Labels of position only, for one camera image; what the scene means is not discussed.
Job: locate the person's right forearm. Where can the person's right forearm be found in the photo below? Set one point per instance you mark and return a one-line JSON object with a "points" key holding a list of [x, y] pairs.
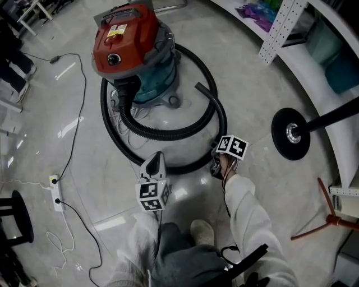
{"points": [[246, 213]]}

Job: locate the red-brown cross stand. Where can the red-brown cross stand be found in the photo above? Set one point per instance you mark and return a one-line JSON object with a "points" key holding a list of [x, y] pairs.
{"points": [[333, 220]]}

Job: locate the person's left leg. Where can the person's left leg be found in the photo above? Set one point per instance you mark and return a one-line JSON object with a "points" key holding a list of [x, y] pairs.
{"points": [[182, 260]]}

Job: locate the person's white shoe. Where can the person's white shoe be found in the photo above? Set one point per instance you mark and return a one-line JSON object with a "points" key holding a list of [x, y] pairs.
{"points": [[202, 232]]}

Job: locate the purple plastic bags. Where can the purple plastic bags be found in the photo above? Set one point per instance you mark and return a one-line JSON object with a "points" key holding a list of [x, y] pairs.
{"points": [[258, 19]]}

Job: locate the pale green storage box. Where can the pale green storage box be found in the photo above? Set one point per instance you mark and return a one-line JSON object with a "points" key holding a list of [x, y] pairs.
{"points": [[325, 42]]}

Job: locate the white metal shelving unit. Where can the white metal shelving unit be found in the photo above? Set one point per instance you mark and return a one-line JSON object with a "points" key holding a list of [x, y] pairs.
{"points": [[276, 30]]}

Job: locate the black coat rack stand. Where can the black coat rack stand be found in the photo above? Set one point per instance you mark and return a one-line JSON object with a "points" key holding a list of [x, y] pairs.
{"points": [[283, 140]]}

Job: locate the red and teal vacuum cleaner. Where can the red and teal vacuum cleaner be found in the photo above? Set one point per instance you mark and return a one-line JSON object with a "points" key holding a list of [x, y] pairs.
{"points": [[126, 42]]}

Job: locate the cream appliance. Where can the cream appliance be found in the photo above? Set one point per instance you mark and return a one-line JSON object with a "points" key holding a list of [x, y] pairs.
{"points": [[346, 208]]}

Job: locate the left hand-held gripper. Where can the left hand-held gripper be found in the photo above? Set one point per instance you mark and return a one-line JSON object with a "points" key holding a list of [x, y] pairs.
{"points": [[148, 192]]}

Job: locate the black shoulder pack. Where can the black shoulder pack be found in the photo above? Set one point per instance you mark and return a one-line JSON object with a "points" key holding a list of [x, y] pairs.
{"points": [[246, 263]]}

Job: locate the white power strip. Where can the white power strip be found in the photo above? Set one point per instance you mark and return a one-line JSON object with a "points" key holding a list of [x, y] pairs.
{"points": [[57, 193]]}

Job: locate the teal storage box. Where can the teal storage box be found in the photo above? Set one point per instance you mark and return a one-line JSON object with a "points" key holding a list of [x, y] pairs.
{"points": [[343, 73]]}

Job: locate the person's left forearm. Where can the person's left forearm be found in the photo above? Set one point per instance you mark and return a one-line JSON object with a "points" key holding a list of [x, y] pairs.
{"points": [[137, 246]]}

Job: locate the round beige table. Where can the round beige table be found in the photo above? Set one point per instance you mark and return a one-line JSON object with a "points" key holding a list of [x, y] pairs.
{"points": [[16, 221]]}

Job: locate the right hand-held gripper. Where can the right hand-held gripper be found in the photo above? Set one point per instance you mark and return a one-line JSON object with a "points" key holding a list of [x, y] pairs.
{"points": [[235, 147]]}

